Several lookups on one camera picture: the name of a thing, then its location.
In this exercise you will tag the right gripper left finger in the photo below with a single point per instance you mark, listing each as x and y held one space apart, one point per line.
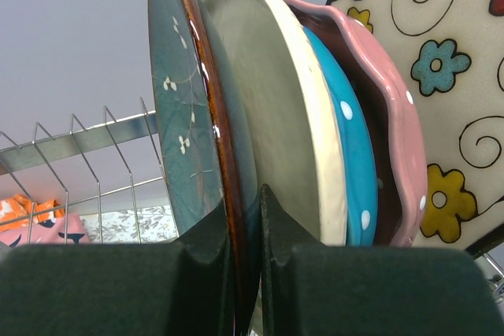
184 287

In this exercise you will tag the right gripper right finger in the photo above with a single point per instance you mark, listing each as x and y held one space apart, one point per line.
309 288

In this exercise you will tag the dark teal plate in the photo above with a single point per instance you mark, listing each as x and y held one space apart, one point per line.
206 148

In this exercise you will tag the cream rimmed plate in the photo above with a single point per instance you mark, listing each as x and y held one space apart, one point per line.
293 127

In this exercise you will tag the light blue plate in rack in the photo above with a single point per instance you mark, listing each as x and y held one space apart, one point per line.
358 159

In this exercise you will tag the steel dish rack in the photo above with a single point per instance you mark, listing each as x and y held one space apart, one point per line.
112 166

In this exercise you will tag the pink plate in rack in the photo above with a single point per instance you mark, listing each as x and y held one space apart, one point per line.
390 114

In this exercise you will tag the floral table mat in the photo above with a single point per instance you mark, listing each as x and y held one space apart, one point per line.
147 225

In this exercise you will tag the pink bird print cloth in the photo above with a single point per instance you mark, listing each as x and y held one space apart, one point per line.
51 231

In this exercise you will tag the orange cloth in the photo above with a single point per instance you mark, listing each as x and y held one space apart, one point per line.
18 210

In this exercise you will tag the square floral plate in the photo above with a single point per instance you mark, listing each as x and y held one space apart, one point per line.
450 55

